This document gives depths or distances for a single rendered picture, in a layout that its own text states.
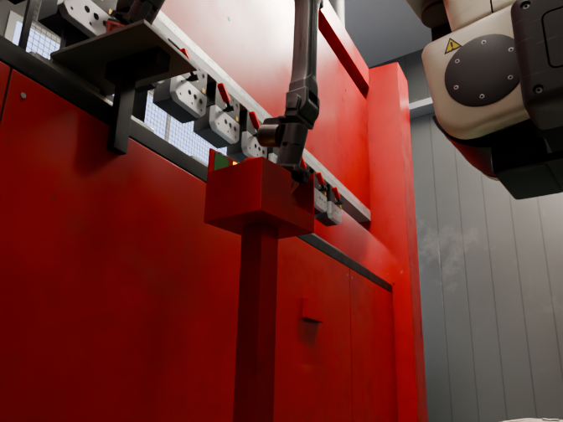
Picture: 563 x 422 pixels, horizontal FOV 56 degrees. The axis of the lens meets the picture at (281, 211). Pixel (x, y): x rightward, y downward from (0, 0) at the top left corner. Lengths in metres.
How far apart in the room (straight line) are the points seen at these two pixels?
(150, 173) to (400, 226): 2.08
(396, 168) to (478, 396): 2.00
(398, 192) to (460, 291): 1.58
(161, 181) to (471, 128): 0.75
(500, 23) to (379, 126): 2.60
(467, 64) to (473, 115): 0.08
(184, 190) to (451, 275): 3.49
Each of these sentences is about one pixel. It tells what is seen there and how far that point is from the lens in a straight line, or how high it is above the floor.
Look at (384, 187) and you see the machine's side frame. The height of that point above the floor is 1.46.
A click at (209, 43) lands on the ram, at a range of 1.81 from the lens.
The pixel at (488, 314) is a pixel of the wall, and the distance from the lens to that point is 4.46.
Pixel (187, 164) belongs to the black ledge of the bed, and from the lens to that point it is 1.35.
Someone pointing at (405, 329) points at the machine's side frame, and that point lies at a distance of 2.99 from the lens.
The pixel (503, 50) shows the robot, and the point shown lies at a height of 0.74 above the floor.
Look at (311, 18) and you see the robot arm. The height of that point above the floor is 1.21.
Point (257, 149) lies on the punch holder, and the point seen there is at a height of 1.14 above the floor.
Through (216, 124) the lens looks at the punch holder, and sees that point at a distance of 1.72.
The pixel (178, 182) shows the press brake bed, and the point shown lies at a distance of 1.31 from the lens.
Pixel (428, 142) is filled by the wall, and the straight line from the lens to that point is 5.00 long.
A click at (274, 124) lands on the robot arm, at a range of 1.32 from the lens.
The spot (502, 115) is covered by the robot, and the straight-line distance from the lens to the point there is 0.74.
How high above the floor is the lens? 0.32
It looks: 19 degrees up
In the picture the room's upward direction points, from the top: 1 degrees clockwise
